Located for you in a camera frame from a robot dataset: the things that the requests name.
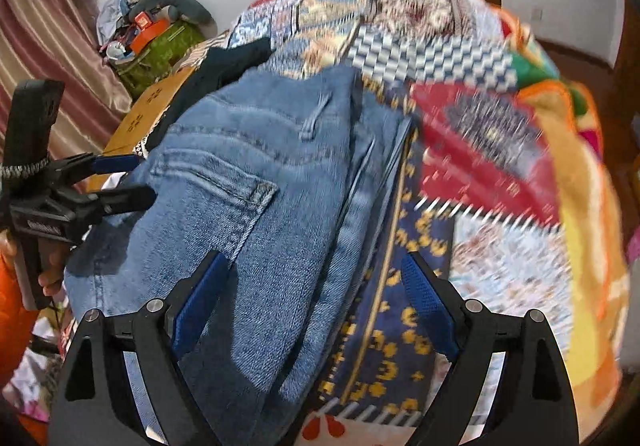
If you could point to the brown cardboard box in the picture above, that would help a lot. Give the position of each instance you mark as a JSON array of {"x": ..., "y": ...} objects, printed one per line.
[{"x": 131, "y": 135}]

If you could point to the grey plush pillow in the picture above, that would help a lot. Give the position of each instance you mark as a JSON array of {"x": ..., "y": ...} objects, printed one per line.
[{"x": 189, "y": 10}]

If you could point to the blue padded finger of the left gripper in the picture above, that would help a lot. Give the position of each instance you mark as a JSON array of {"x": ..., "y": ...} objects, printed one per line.
[{"x": 111, "y": 164}]

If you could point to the blue denim jeans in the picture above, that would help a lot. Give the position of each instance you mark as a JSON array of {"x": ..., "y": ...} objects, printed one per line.
[{"x": 287, "y": 179}]

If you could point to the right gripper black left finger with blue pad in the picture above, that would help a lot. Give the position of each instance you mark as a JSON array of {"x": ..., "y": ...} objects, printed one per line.
[{"x": 94, "y": 404}]

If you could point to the orange yellow fleece blanket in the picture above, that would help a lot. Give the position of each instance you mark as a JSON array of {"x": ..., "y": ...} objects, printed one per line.
[{"x": 590, "y": 216}]

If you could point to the striped pink curtain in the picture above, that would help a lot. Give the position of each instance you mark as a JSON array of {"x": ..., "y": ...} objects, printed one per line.
[{"x": 56, "y": 39}]

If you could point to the green patterned bag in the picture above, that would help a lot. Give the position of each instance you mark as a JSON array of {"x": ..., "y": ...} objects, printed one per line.
[{"x": 156, "y": 59}]

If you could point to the pile of clothes on bag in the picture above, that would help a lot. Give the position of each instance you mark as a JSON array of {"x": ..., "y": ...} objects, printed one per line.
[{"x": 114, "y": 30}]

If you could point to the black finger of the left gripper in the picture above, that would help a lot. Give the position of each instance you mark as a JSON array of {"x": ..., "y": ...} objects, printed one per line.
[{"x": 121, "y": 200}]

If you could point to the dark navy folded garment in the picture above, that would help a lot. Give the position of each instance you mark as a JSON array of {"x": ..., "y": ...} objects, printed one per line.
[{"x": 221, "y": 67}]

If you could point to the orange sleeve forearm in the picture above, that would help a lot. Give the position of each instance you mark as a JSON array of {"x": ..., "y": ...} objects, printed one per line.
[{"x": 16, "y": 325}]

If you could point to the colourful patchwork bedspread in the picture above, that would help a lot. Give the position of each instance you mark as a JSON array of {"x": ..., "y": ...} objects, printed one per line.
[{"x": 473, "y": 193}]

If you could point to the person's left hand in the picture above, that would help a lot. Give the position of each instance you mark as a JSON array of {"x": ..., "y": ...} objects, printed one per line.
[{"x": 51, "y": 279}]

